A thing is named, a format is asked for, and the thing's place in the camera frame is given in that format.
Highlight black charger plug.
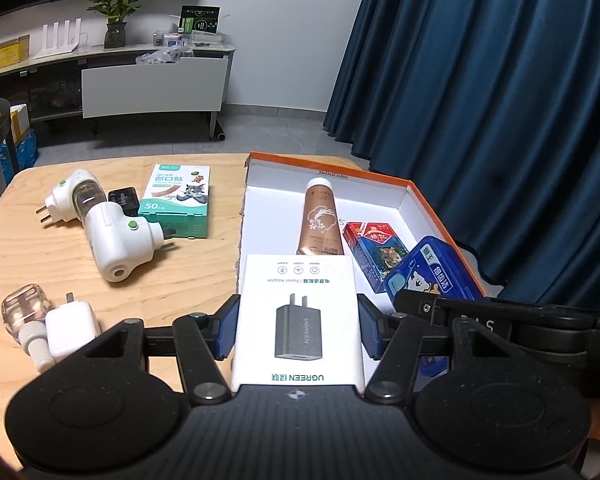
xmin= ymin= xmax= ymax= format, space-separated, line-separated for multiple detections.
xmin=108 ymin=187 xmax=140 ymax=218

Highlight white cube charger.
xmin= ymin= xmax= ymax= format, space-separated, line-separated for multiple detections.
xmin=45 ymin=292 xmax=101 ymax=361

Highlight pile of clear plastic bags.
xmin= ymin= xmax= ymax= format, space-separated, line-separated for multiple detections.
xmin=136 ymin=47 xmax=193 ymax=66

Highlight blue tin box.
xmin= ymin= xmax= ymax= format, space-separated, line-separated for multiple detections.
xmin=384 ymin=236 xmax=486 ymax=306

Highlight green bandage box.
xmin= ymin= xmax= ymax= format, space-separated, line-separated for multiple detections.
xmin=138 ymin=164 xmax=216 ymax=238

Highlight small boxes on cabinet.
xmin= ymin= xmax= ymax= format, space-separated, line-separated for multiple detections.
xmin=152 ymin=30 xmax=226 ymax=51

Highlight potted bamboo plant in vase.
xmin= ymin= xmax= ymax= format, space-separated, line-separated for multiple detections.
xmin=86 ymin=0 xmax=146 ymax=50

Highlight brown cardboard box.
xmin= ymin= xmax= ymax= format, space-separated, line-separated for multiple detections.
xmin=10 ymin=104 xmax=32 ymax=136

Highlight blue packages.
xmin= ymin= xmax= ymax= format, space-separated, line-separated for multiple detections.
xmin=0 ymin=130 xmax=40 ymax=171

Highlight blue curtain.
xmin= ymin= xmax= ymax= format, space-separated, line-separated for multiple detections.
xmin=322 ymin=0 xmax=600 ymax=306

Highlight white television cabinet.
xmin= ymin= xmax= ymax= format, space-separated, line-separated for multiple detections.
xmin=0 ymin=42 xmax=236 ymax=141

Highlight rose gold cosmetic tube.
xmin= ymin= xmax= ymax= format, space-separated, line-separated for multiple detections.
xmin=296 ymin=177 xmax=342 ymax=256

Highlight playing card box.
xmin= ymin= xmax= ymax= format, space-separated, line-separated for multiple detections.
xmin=342 ymin=221 xmax=411 ymax=293

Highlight white mosquito repellent plug with bottle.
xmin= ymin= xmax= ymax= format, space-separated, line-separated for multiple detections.
xmin=35 ymin=169 xmax=112 ymax=227

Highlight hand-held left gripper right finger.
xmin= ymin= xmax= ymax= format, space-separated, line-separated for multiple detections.
xmin=357 ymin=294 xmax=513 ymax=406

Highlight clear glass refill bottle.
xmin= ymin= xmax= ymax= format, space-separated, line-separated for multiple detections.
xmin=1 ymin=284 xmax=56 ymax=373

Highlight green and black box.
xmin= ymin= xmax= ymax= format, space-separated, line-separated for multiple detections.
xmin=179 ymin=6 xmax=221 ymax=33

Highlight yellow cardboard box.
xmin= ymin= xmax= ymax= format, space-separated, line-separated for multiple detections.
xmin=0 ymin=35 xmax=31 ymax=70

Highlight white power adapter box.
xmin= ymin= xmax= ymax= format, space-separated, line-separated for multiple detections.
xmin=230 ymin=253 xmax=366 ymax=393

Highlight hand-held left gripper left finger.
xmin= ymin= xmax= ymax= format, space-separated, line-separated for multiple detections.
xmin=80 ymin=294 xmax=241 ymax=407

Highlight orange cardboard box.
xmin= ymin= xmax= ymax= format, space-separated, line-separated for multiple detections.
xmin=237 ymin=152 xmax=488 ymax=311

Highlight white router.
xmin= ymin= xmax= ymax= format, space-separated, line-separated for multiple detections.
xmin=32 ymin=19 xmax=81 ymax=59

